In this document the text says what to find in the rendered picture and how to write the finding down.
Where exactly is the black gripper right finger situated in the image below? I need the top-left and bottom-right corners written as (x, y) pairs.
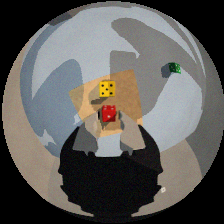
top-left (119, 110), bottom-right (163, 175)

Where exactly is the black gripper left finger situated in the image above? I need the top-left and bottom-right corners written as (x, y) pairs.
top-left (58, 111), bottom-right (100, 175)

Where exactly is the tan mat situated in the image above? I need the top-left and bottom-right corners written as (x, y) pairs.
top-left (68, 69), bottom-right (143, 138)

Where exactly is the red die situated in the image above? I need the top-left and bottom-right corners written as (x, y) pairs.
top-left (102, 105), bottom-right (116, 122)

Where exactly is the yellow die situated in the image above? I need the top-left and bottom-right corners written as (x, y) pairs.
top-left (99, 81), bottom-right (115, 97)

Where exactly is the green die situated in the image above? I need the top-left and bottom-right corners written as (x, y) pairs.
top-left (168, 63), bottom-right (181, 74)

